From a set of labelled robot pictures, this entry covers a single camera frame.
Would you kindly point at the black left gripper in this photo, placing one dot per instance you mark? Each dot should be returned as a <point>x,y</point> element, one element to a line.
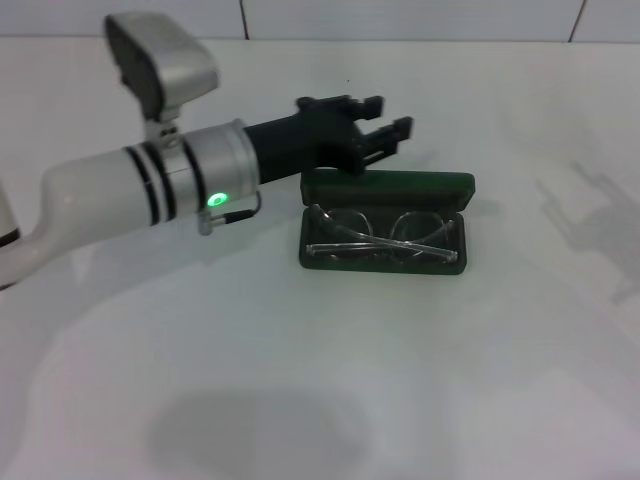
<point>300,145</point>

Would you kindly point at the green glasses case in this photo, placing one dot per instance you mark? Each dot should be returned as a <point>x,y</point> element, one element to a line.
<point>380,185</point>

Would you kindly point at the clear plastic glasses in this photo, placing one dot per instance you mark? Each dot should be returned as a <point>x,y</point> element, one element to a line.
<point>380,243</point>

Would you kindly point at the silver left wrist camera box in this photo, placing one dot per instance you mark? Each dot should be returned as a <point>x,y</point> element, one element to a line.
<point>170,60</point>

